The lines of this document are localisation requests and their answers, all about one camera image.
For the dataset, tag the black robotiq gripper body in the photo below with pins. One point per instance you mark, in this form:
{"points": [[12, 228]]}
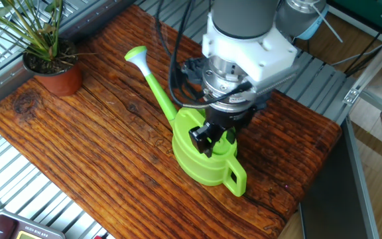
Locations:
{"points": [[227, 119]]}

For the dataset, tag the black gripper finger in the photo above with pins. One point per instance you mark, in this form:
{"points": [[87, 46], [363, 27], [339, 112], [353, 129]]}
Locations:
{"points": [[231, 136], [201, 137]]}

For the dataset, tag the green plastic watering can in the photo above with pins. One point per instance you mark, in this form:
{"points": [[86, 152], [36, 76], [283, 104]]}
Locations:
{"points": [[204, 169]]}

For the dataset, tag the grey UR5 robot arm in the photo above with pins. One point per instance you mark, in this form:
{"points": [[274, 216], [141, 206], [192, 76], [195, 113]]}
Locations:
{"points": [[244, 16]]}

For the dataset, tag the potted plant in terracotta pot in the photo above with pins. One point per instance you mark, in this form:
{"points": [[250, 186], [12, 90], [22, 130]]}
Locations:
{"points": [[55, 76]]}

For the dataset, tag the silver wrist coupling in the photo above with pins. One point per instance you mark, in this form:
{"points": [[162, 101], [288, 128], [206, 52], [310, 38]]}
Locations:
{"points": [[224, 86]]}

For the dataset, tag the dark grey crumpled towel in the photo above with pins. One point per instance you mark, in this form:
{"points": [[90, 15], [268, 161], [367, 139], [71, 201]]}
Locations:
{"points": [[194, 69]]}

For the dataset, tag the dark grey side panel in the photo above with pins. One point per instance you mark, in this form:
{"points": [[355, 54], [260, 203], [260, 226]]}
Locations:
{"points": [[333, 186]]}

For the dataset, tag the red tin box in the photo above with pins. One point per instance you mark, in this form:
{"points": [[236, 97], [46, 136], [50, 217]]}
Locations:
{"points": [[18, 229]]}

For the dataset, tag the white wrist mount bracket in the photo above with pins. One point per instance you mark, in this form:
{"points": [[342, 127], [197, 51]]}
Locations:
{"points": [[254, 56]]}

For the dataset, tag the aluminium profile frame beam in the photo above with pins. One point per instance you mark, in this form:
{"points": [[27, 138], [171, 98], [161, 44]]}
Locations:
{"points": [[373, 69]]}

